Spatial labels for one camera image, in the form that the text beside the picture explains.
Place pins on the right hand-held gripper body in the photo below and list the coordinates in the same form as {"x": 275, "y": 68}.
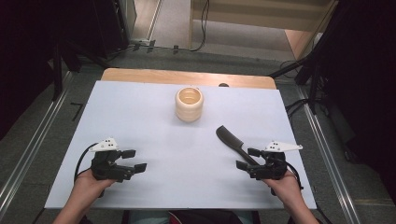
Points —
{"x": 271, "y": 166}

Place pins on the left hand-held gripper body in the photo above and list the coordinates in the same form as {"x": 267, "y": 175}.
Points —
{"x": 104, "y": 165}

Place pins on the black comb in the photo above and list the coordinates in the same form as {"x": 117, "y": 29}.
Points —
{"x": 227, "y": 137}

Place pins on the beige ribbed wooden cup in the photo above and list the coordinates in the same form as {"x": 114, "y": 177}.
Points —
{"x": 189, "y": 109}

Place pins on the person's left hand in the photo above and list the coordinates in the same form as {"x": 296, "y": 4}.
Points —
{"x": 87, "y": 186}

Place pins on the person's right hand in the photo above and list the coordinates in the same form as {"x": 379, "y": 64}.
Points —
{"x": 288, "y": 189}

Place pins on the person's clothing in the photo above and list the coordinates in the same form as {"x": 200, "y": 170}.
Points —
{"x": 202, "y": 217}

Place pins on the wooden table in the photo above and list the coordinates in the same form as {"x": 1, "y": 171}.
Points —
{"x": 155, "y": 76}

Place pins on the black metal stand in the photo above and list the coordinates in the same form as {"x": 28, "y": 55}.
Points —
{"x": 313, "y": 81}
{"x": 57, "y": 71}

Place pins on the black cabinet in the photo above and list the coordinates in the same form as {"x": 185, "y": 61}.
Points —
{"x": 109, "y": 25}

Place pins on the dark curtain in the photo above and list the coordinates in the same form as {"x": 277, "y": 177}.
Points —
{"x": 367, "y": 77}
{"x": 21, "y": 62}

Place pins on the light wooden furniture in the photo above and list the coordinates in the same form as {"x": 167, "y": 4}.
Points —
{"x": 249, "y": 14}

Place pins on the metal floor rail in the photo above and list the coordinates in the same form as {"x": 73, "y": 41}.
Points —
{"x": 34, "y": 146}
{"x": 327, "y": 152}

